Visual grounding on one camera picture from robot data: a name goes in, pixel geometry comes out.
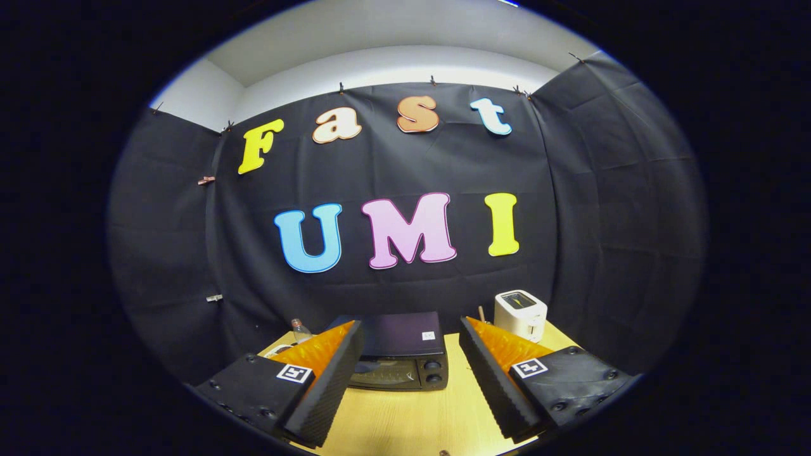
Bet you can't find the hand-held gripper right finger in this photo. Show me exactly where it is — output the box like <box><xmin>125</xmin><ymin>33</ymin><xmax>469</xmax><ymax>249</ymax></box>
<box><xmin>459</xmin><ymin>316</ymin><xmax>637</xmax><ymax>444</ymax></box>

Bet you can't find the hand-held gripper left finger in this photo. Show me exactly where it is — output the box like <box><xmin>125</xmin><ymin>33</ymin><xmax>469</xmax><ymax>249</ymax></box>
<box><xmin>193</xmin><ymin>320</ymin><xmax>366</xmax><ymax>448</ymax></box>

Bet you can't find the black toaster oven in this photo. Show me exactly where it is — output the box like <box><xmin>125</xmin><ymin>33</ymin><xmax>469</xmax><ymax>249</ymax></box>
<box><xmin>326</xmin><ymin>311</ymin><xmax>449</xmax><ymax>391</ymax></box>

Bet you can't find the white toaster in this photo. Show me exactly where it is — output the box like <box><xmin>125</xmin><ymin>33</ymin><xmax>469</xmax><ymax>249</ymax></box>
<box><xmin>494</xmin><ymin>290</ymin><xmax>548</xmax><ymax>343</ymax></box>

